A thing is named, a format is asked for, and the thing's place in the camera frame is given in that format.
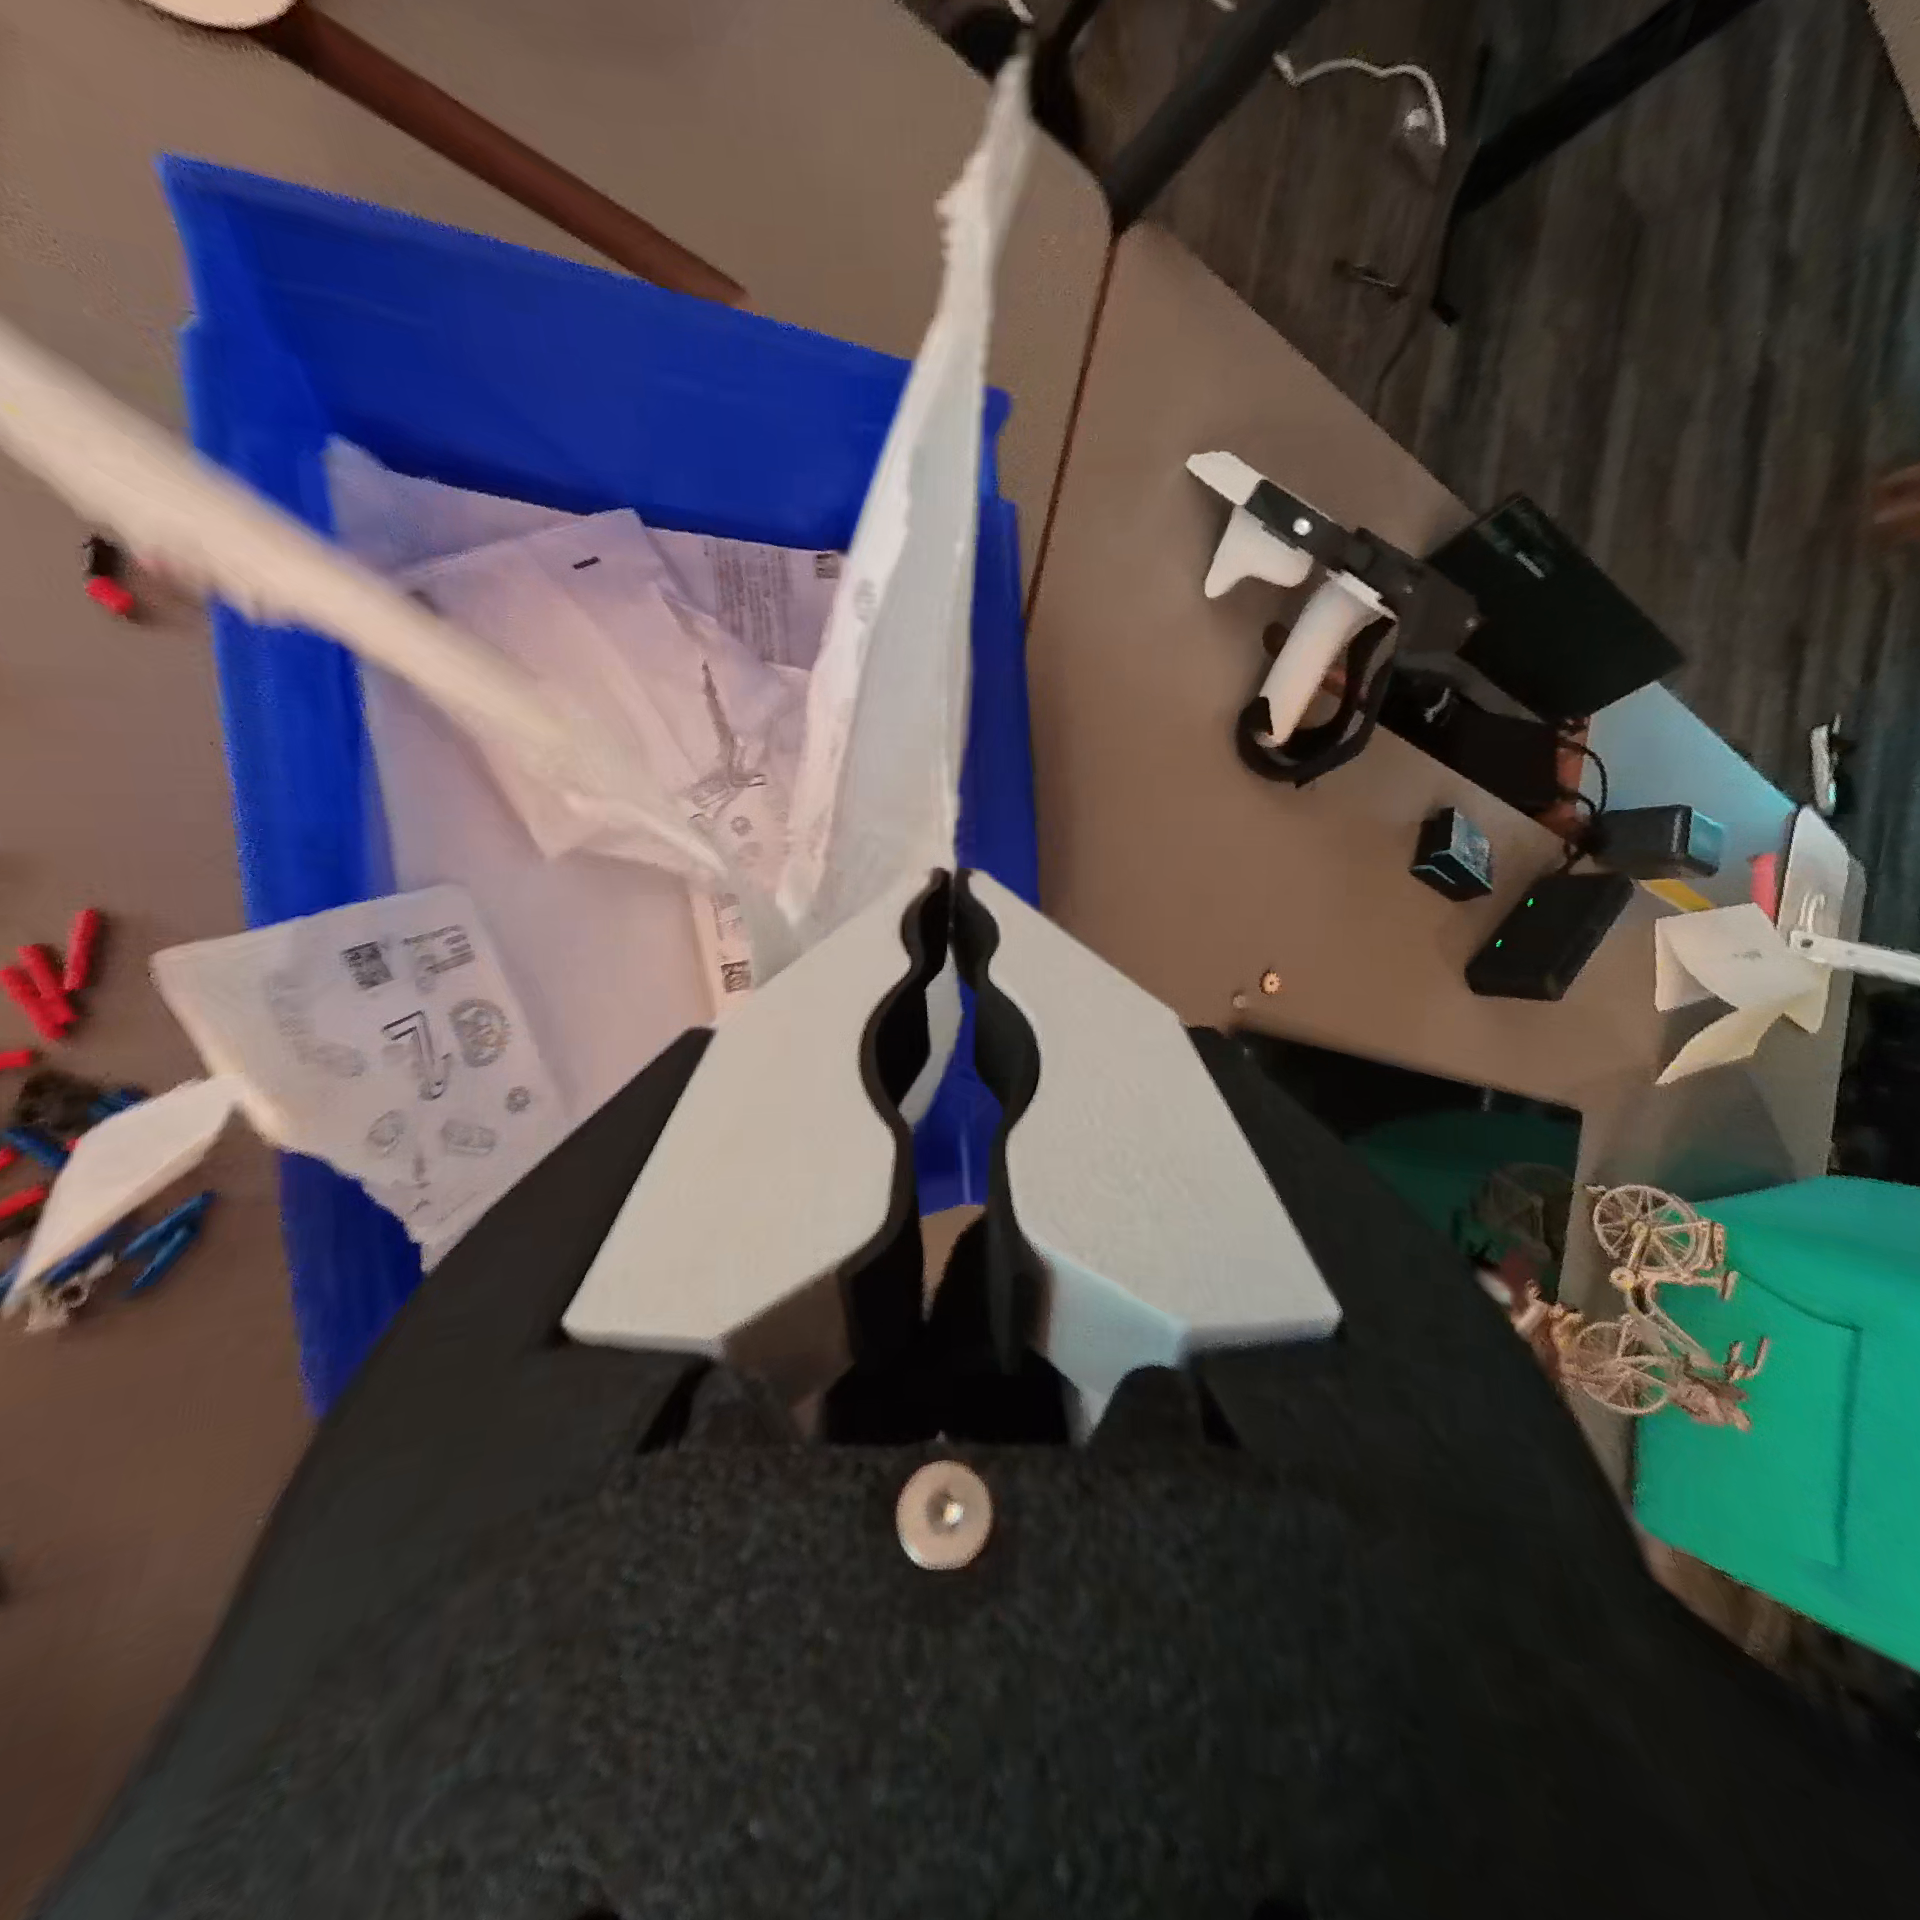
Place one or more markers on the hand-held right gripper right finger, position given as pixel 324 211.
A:
pixel 1172 1185

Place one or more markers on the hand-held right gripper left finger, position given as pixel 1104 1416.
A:
pixel 735 1185

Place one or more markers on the torn white paper bag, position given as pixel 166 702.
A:
pixel 901 600

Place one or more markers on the blue plastic bin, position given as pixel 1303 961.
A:
pixel 600 376

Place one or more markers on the pile of red blue lego pins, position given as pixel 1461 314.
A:
pixel 61 1140

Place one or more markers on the black power bank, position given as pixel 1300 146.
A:
pixel 1553 932

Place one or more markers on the wooden bicycle model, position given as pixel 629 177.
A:
pixel 1634 1365
pixel 1657 1237

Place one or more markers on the black charger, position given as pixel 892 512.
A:
pixel 1657 840

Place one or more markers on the white pistol grip device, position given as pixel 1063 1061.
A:
pixel 1320 600

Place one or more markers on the white folded stand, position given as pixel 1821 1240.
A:
pixel 1741 974

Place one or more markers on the teal storage box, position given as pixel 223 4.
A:
pixel 1800 1395

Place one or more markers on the black tablet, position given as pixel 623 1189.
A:
pixel 1560 609

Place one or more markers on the black action camera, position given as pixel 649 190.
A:
pixel 1452 856

